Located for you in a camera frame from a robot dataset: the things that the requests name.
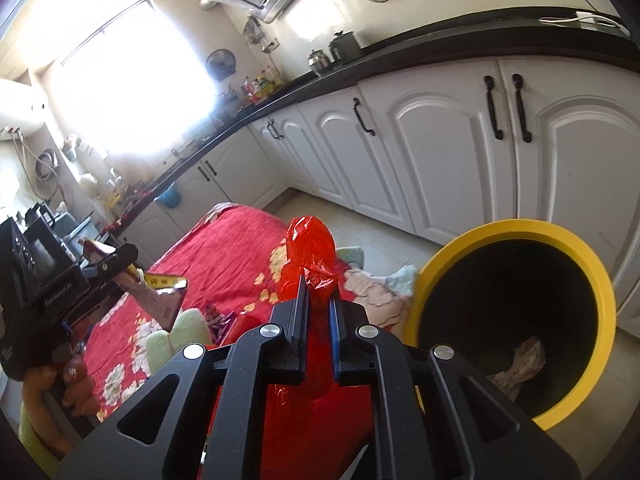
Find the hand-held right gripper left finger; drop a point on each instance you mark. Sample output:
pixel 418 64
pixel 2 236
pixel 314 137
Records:
pixel 302 320

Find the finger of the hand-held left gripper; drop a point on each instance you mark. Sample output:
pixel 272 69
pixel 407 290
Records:
pixel 100 299
pixel 117 257

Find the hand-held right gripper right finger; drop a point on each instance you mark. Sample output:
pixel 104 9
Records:
pixel 334 340

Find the silver snack wrapper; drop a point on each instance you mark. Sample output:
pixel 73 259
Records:
pixel 167 305

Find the red plastic bag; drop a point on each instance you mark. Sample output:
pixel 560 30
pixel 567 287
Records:
pixel 310 245

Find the purple foil snack wrapper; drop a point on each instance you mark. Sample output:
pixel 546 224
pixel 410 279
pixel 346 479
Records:
pixel 222 322

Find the yellow-rimmed black trash bin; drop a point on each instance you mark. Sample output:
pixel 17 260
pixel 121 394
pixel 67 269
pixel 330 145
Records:
pixel 500 300

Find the person's left forearm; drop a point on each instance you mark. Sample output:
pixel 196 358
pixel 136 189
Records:
pixel 42 420

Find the person's left hand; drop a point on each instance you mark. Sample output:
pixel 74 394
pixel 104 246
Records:
pixel 75 380

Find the pink patterned cloth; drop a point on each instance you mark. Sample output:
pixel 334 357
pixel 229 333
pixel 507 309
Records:
pixel 370 290

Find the white kettle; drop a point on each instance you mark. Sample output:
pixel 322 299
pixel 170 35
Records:
pixel 89 185

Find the blue plastic bowl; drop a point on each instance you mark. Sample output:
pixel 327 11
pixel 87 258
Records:
pixel 167 196

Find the teal cloth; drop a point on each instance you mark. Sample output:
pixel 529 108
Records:
pixel 352 255

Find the light green cloth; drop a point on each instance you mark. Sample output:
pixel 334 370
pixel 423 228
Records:
pixel 175 340

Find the red floral blanket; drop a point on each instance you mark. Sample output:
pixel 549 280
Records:
pixel 225 245

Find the white water heater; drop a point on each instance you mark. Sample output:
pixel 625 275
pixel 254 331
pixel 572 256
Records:
pixel 22 105

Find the bright kitchen window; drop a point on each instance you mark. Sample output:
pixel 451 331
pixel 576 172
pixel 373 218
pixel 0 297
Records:
pixel 140 75

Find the crumpled paper wad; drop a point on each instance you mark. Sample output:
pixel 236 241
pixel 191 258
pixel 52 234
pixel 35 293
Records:
pixel 522 360

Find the white kitchen cabinets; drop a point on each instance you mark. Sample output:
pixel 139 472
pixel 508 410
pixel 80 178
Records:
pixel 440 160

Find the small round fan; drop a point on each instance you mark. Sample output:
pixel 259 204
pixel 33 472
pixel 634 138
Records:
pixel 220 63

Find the group of condiment bottles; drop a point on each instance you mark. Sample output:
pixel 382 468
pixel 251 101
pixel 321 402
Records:
pixel 260 85

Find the steel pot with lid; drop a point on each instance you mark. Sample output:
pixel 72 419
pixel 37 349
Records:
pixel 318 61

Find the dark pot with lid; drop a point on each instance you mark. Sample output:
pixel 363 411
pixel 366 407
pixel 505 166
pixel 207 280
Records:
pixel 345 46

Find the black kitchen countertop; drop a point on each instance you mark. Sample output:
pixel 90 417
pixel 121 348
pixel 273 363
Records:
pixel 425 50

